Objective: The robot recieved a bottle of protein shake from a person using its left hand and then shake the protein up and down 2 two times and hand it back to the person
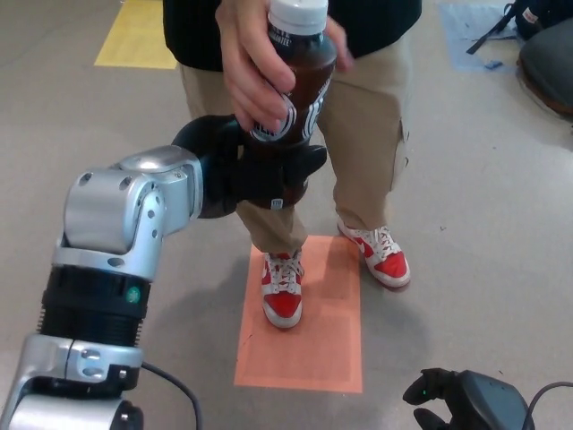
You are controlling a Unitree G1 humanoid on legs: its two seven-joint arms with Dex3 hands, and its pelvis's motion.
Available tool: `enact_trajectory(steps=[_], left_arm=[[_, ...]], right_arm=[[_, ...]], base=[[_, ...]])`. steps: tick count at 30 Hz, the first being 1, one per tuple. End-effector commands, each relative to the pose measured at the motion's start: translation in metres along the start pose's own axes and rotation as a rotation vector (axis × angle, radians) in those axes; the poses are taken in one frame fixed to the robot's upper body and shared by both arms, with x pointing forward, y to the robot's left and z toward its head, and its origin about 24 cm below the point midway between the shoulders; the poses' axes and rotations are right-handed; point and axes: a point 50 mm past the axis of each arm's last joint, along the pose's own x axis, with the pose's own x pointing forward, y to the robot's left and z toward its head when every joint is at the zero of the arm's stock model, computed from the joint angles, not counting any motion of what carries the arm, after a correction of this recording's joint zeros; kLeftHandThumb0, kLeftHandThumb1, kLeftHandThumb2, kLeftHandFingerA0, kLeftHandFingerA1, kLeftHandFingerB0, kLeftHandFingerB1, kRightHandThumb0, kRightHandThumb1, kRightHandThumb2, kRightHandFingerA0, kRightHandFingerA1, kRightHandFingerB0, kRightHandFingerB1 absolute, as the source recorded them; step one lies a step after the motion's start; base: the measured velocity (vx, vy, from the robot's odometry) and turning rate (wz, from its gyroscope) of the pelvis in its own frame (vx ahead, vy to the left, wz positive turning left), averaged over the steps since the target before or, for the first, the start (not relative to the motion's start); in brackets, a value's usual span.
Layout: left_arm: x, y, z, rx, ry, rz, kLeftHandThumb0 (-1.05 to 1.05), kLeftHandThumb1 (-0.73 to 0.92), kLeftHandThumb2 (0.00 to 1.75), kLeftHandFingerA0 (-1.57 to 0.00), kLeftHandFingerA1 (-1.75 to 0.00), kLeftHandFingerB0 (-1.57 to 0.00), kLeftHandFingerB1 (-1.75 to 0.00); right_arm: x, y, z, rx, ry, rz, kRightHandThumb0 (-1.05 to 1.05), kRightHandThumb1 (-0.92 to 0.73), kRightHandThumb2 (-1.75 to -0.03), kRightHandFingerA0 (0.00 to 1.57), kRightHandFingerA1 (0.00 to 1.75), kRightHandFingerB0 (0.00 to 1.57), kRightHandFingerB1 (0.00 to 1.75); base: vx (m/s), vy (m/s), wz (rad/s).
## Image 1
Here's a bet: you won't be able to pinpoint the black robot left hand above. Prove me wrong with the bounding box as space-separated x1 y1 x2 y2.
172 114 328 220

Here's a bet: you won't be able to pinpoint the yellow paper floor sheet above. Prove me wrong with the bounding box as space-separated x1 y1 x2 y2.
93 0 179 71

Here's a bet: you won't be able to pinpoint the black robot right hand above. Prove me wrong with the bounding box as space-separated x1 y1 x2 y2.
401 366 533 430

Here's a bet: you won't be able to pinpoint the orange paper floor sheet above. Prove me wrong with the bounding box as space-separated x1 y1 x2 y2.
233 235 363 395

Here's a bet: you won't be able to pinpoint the person's black shirt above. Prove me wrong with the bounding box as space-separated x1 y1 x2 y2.
161 0 423 73

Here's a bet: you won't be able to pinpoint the person's red white sneaker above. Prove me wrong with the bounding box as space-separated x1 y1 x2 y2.
261 250 305 331
336 218 412 290

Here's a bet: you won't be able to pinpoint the black backpack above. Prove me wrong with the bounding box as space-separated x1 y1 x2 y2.
465 0 573 56

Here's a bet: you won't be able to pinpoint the person's right red white sneaker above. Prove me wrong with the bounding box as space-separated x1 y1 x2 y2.
261 250 305 331

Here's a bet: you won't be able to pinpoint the person's right hand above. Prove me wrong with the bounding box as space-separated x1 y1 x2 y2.
214 0 357 132

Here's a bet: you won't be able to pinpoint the grey right hand cable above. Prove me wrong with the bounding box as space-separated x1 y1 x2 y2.
523 380 573 430

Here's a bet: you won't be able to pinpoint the blue paper floor sheet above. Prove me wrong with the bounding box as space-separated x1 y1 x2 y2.
438 3 523 72

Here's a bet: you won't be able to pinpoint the grey padded seat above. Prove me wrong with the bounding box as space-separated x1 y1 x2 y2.
515 17 573 118

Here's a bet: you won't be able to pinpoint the brown protein shake bottle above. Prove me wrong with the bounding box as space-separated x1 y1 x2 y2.
241 0 338 211

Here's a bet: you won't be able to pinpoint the person's left red white sneaker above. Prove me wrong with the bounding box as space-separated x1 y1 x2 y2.
336 218 412 290

